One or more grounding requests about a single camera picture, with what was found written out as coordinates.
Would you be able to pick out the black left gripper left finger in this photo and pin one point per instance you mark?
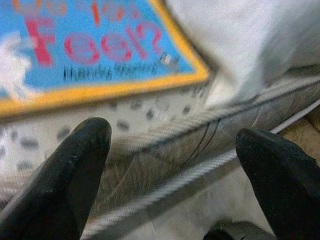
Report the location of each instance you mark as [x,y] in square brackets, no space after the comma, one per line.
[57,190]

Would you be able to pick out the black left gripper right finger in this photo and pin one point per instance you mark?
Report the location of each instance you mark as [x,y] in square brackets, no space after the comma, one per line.
[285,185]

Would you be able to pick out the yellow blue children's book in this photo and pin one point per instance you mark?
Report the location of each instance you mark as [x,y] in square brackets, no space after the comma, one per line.
[100,37]

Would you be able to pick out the grey quilted mattress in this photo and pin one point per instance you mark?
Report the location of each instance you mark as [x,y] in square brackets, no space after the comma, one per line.
[162,150]

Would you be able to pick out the white lettered pillow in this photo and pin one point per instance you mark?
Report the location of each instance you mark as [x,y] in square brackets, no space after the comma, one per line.
[237,37]

